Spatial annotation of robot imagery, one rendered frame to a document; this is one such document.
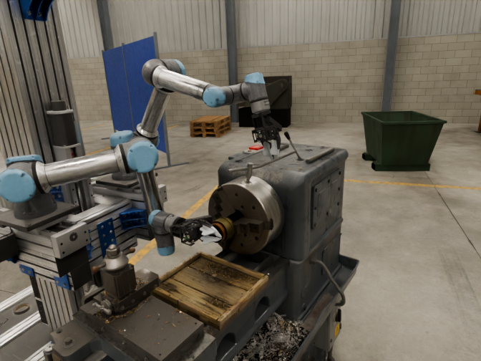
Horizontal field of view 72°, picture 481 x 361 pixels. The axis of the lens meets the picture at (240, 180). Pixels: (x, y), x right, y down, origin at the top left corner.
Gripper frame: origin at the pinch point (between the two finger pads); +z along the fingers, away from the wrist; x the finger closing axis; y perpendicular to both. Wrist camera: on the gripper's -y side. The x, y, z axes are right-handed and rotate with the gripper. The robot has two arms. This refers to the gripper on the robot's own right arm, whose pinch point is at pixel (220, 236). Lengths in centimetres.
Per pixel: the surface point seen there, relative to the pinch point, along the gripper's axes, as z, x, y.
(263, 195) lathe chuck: 6.9, 11.4, -19.2
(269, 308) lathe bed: 11.8, -37.2, -14.8
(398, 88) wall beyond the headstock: -165, -10, -1017
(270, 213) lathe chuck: 11.1, 5.2, -17.7
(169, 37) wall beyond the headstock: -880, 180, -785
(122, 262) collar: -7.2, 5.3, 36.2
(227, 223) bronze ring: -0.4, 2.7, -5.5
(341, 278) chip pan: 21, -55, -76
